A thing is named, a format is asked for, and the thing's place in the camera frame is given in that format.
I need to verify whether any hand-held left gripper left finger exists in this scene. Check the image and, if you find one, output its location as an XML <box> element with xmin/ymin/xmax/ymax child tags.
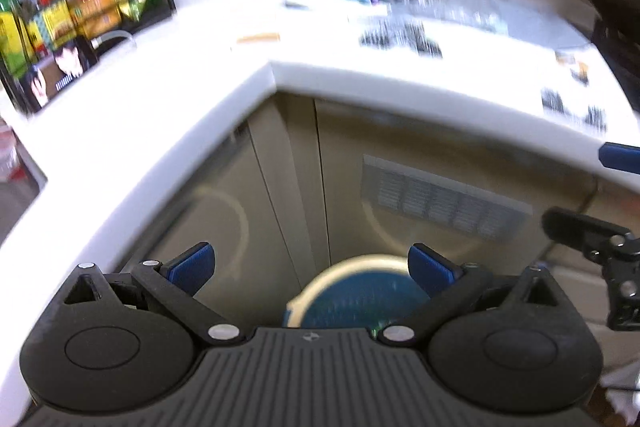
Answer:
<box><xmin>47</xmin><ymin>242</ymin><xmax>246</xmax><ymax>348</ymax></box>

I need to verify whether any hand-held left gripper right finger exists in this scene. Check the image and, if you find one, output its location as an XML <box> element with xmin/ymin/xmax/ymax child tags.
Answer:
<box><xmin>377</xmin><ymin>243</ymin><xmax>576</xmax><ymax>348</ymax></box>

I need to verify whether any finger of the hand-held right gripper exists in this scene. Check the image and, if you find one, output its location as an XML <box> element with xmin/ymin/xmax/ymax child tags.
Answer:
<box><xmin>598</xmin><ymin>143</ymin><xmax>640</xmax><ymax>168</ymax></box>
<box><xmin>541</xmin><ymin>207</ymin><xmax>640</xmax><ymax>260</ymax></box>

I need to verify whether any blue bin cream rim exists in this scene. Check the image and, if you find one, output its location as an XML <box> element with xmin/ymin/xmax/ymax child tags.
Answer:
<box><xmin>282</xmin><ymin>253</ymin><xmax>431</xmax><ymax>340</ymax></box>

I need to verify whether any grey cabinet vent grille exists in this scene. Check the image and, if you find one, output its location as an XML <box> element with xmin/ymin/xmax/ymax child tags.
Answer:
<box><xmin>361</xmin><ymin>154</ymin><xmax>533</xmax><ymax>242</ymax></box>

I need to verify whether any white crumpled cloth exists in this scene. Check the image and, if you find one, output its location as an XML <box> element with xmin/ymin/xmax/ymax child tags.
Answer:
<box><xmin>600</xmin><ymin>357</ymin><xmax>640</xmax><ymax>427</ymax></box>

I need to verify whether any beige kitchen cabinet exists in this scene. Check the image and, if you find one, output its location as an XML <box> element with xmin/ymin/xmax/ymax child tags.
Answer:
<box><xmin>0</xmin><ymin>89</ymin><xmax>640</xmax><ymax>427</ymax></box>

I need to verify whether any black wok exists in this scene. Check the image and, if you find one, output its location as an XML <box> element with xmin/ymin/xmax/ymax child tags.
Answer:
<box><xmin>567</xmin><ymin>0</ymin><xmax>640</xmax><ymax>82</ymax></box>

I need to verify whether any grey counter mat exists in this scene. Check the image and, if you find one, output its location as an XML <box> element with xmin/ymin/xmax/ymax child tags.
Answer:
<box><xmin>285</xmin><ymin>0</ymin><xmax>591</xmax><ymax>48</ymax></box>

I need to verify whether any white geometric printed cloth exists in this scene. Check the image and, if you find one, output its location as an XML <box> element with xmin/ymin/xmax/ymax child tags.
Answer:
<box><xmin>230</xmin><ymin>0</ymin><xmax>608</xmax><ymax>138</ymax></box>

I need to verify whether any pink plastic bag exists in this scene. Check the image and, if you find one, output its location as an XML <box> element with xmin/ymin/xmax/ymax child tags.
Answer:
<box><xmin>0</xmin><ymin>119</ymin><xmax>26</xmax><ymax>182</ymax></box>

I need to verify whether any black smartphone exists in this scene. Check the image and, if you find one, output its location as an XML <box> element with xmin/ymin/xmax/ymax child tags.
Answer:
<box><xmin>17</xmin><ymin>38</ymin><xmax>98</xmax><ymax>115</ymax></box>

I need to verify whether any red cap sauce bottle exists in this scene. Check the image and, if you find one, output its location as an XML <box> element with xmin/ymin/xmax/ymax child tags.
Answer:
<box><xmin>20</xmin><ymin>0</ymin><xmax>76</xmax><ymax>52</ymax></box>

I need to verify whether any green bottle yellow cap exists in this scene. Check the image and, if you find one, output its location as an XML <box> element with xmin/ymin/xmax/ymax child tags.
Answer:
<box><xmin>0</xmin><ymin>0</ymin><xmax>36</xmax><ymax>78</ymax></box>

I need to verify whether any white charging cable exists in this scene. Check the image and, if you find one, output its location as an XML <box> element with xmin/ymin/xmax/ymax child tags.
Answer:
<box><xmin>92</xmin><ymin>32</ymin><xmax>138</xmax><ymax>55</ymax></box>

